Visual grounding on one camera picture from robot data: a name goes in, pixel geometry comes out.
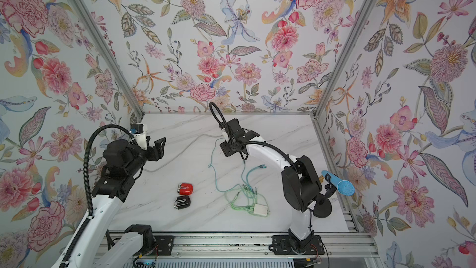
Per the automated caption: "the white power strip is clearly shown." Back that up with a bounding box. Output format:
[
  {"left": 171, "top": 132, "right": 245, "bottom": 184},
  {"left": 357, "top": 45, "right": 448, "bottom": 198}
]
[{"left": 143, "top": 134, "right": 223, "bottom": 173}]

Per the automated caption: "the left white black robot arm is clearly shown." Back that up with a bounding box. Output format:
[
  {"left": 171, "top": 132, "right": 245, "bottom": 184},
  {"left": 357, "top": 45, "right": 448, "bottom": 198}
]
[{"left": 54, "top": 124, "right": 167, "bottom": 268}]

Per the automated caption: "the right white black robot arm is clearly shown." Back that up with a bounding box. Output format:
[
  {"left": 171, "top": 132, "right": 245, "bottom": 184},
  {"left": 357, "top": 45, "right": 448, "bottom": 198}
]
[{"left": 209, "top": 102, "right": 328, "bottom": 268}]

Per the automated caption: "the red electric shaver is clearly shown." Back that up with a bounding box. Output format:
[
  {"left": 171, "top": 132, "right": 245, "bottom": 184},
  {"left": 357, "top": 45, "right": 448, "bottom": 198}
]
[{"left": 177, "top": 183, "right": 193, "bottom": 196}]

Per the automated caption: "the black electric shaver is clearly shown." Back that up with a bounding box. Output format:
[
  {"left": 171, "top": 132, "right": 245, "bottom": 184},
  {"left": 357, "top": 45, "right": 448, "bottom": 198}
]
[{"left": 174, "top": 196, "right": 191, "bottom": 210}]

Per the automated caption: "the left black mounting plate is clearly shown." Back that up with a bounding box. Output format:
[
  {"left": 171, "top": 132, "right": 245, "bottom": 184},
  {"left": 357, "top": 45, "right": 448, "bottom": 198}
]
[{"left": 119, "top": 235, "right": 176, "bottom": 256}]

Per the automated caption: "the black mounting plate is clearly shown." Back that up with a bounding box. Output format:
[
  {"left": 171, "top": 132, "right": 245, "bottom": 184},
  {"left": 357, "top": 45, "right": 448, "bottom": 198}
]
[
  {"left": 119, "top": 235, "right": 176, "bottom": 256},
  {"left": 268, "top": 230, "right": 326, "bottom": 256}
]

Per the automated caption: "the blue microphone on stand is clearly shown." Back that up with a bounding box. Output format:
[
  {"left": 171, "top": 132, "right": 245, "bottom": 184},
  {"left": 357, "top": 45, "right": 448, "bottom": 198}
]
[{"left": 313, "top": 170, "right": 355, "bottom": 218}]

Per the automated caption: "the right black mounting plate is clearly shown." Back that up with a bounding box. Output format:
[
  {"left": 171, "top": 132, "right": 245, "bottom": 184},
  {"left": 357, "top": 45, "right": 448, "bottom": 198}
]
[{"left": 268, "top": 230, "right": 326, "bottom": 256}]

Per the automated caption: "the white charger green cable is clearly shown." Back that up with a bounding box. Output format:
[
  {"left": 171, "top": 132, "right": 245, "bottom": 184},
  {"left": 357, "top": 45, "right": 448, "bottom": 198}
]
[{"left": 224, "top": 188, "right": 270, "bottom": 217}]

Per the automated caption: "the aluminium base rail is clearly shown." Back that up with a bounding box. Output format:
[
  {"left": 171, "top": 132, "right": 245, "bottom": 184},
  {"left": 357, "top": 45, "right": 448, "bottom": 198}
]
[{"left": 143, "top": 232, "right": 378, "bottom": 259}]

